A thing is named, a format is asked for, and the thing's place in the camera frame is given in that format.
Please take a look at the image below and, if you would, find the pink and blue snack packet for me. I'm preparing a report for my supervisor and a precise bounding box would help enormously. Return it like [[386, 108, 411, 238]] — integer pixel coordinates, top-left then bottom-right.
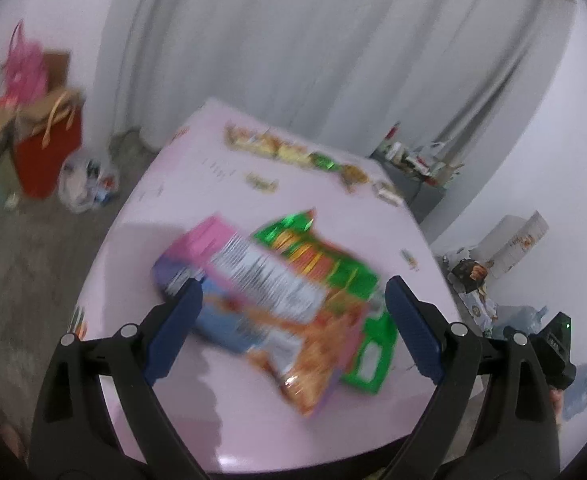
[[152, 214, 330, 357]]

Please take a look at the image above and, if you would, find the green snack packet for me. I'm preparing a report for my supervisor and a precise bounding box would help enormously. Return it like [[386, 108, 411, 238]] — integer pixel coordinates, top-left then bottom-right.
[[251, 209, 400, 395]]

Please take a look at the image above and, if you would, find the pile of assorted packets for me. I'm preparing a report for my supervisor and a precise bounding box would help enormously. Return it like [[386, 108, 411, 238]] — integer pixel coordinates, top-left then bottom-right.
[[373, 124, 468, 190]]

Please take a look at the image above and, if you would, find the red paper bag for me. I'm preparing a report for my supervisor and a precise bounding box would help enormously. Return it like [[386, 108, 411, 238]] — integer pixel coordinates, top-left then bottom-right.
[[12, 89, 85, 202]]

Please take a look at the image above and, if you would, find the orange chips packet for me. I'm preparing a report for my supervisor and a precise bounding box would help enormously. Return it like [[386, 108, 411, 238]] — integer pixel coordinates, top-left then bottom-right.
[[244, 300, 375, 419]]

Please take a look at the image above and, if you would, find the small white sachet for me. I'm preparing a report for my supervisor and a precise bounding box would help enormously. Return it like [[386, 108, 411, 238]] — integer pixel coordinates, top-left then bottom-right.
[[372, 180, 403, 207]]

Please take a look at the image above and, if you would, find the dark printed bag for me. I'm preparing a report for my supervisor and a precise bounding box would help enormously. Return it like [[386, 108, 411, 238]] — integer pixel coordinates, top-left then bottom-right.
[[447, 258, 490, 295]]

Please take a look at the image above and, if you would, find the white curtain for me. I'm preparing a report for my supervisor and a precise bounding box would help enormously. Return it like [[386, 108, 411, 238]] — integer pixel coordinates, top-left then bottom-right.
[[98, 0, 577, 173]]

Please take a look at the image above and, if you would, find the blue water jug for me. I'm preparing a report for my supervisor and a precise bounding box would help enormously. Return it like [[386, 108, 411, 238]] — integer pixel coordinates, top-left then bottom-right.
[[502, 304, 550, 335]]

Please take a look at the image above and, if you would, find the row of snack packets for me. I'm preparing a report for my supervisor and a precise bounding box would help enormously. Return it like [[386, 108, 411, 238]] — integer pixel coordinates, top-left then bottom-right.
[[222, 122, 370, 192]]

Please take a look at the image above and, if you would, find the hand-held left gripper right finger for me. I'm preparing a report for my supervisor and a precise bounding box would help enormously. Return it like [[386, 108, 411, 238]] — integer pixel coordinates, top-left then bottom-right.
[[383, 275, 562, 480]]

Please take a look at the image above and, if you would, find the cardboard box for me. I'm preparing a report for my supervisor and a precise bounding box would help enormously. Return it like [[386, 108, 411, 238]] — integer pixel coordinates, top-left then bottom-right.
[[40, 50, 73, 94]]

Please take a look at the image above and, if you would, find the pink bag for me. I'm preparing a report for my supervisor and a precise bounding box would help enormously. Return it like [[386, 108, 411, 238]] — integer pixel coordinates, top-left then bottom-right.
[[0, 20, 47, 107]]

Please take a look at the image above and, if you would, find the small yellow sachet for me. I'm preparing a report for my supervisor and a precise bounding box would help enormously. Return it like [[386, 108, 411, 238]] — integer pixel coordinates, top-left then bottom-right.
[[246, 172, 280, 194]]

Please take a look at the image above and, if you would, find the clear plastic bag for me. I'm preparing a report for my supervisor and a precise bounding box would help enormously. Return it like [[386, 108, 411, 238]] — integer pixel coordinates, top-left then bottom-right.
[[58, 152, 120, 215]]

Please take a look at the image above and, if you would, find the grey cabinet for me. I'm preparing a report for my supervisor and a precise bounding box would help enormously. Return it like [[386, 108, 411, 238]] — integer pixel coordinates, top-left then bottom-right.
[[372, 154, 445, 222]]

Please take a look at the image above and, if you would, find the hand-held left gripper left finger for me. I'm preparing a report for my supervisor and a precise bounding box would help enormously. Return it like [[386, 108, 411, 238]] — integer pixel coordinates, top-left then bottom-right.
[[28, 277, 210, 480]]

